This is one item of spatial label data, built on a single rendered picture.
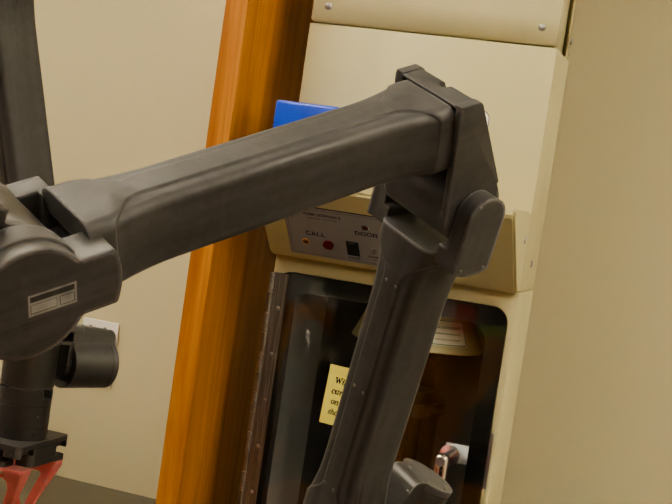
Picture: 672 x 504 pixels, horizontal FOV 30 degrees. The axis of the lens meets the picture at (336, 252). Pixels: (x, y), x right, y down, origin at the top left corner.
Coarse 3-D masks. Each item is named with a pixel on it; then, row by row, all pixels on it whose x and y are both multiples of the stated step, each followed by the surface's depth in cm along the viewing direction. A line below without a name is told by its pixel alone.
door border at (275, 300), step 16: (272, 304) 162; (272, 320) 162; (272, 336) 162; (272, 352) 162; (272, 368) 162; (256, 384) 162; (272, 384) 162; (256, 416) 162; (256, 432) 162; (256, 448) 162; (256, 464) 162; (256, 480) 162; (240, 496) 163; (256, 496) 162
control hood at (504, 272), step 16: (368, 192) 147; (336, 208) 150; (352, 208) 149; (272, 224) 156; (512, 224) 142; (528, 224) 151; (272, 240) 158; (288, 240) 157; (512, 240) 144; (304, 256) 158; (496, 256) 147; (512, 256) 146; (496, 272) 149; (512, 272) 148; (496, 288) 151; (512, 288) 150
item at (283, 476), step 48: (288, 288) 161; (336, 288) 159; (288, 336) 161; (336, 336) 159; (480, 336) 153; (288, 384) 161; (432, 384) 155; (480, 384) 153; (288, 432) 161; (432, 432) 155; (480, 432) 153; (288, 480) 161; (480, 480) 153
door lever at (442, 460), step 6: (444, 450) 154; (450, 450) 154; (456, 450) 154; (438, 456) 150; (444, 456) 150; (450, 456) 152; (456, 456) 154; (438, 462) 149; (444, 462) 149; (450, 462) 154; (456, 462) 154; (438, 468) 150; (444, 468) 150; (438, 474) 150; (444, 474) 150
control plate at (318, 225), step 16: (320, 208) 151; (288, 224) 155; (304, 224) 154; (320, 224) 153; (336, 224) 152; (352, 224) 151; (368, 224) 150; (320, 240) 155; (336, 240) 154; (352, 240) 153; (368, 240) 152; (320, 256) 157; (336, 256) 156; (352, 256) 155; (368, 256) 154
